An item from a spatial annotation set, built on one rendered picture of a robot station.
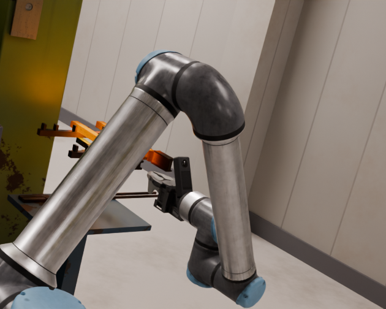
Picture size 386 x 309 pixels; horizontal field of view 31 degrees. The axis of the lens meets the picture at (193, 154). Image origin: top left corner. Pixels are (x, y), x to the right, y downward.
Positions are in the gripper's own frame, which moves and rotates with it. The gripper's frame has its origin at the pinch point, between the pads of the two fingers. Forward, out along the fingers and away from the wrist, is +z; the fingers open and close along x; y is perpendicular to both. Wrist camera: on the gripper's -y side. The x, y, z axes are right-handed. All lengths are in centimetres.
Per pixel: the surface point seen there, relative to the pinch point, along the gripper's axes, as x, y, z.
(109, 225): 3.6, 26.3, 18.9
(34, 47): -12, -22, 64
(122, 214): 14.2, 26.3, 26.5
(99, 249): 83, 94, 126
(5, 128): -16, 8, 64
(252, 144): 199, 36, 144
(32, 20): -15, -31, 62
